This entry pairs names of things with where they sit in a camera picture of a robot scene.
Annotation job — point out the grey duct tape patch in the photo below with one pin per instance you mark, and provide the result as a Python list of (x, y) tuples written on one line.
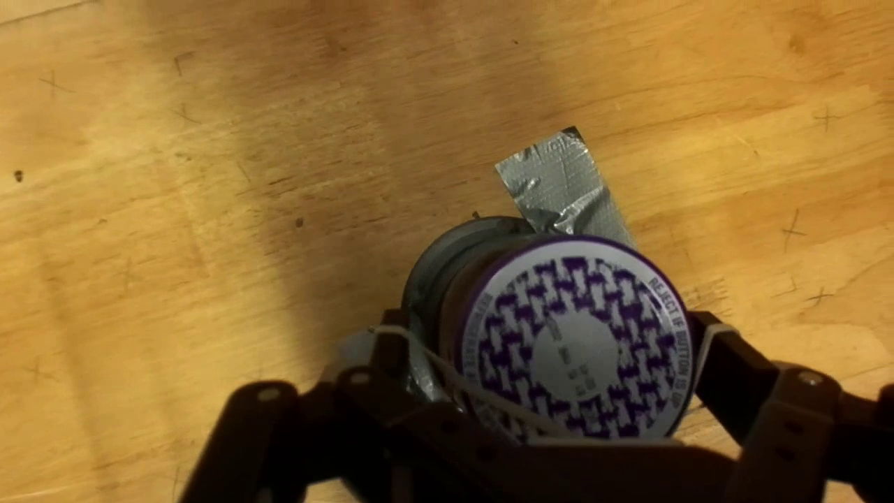
[(560, 185)]

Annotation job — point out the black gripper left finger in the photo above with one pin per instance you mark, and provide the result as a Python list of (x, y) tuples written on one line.
[(317, 427)]

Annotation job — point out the dark cup with purple-patterned base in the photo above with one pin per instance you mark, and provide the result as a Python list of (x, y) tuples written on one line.
[(568, 335)]

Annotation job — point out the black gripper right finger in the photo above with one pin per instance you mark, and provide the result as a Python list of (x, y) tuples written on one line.
[(793, 409)]

